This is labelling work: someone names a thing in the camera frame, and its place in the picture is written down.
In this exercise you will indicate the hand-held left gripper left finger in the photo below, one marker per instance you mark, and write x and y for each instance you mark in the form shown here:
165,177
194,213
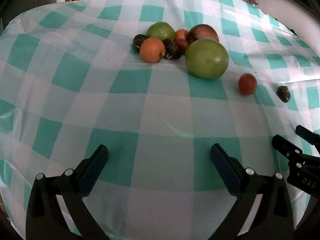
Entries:
95,167

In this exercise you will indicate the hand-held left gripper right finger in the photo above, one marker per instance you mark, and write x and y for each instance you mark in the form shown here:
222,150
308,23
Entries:
223,167

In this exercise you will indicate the large green apple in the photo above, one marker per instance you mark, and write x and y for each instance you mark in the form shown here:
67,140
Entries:
207,58

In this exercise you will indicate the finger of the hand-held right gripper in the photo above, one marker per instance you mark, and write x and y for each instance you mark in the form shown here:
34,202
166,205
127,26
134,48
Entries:
307,133
283,143

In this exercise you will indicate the large dark red apple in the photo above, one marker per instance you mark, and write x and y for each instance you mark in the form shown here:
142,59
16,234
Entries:
203,32

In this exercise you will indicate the small orange-red fruit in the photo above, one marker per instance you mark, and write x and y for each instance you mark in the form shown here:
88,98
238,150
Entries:
181,34

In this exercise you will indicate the orange tangerine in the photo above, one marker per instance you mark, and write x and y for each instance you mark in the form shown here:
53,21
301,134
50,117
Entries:
152,50

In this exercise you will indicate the small green apple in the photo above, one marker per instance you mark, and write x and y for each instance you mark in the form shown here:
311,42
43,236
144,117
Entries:
160,30

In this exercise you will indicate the small dark green fruit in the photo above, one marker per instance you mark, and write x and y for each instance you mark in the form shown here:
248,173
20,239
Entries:
284,93

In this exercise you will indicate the dark round avocado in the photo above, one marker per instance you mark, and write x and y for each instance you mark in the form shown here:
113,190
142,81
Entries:
139,41

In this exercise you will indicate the small dark red fruit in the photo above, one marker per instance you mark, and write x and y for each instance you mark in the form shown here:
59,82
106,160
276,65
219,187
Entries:
182,45

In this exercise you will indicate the small red tomato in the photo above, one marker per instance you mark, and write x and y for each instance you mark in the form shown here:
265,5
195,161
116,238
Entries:
247,84

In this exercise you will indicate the dark cut avocado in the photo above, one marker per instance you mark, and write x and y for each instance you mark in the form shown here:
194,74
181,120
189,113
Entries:
172,50

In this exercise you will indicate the teal white checkered tablecloth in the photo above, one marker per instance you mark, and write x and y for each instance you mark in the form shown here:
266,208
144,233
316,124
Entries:
125,105

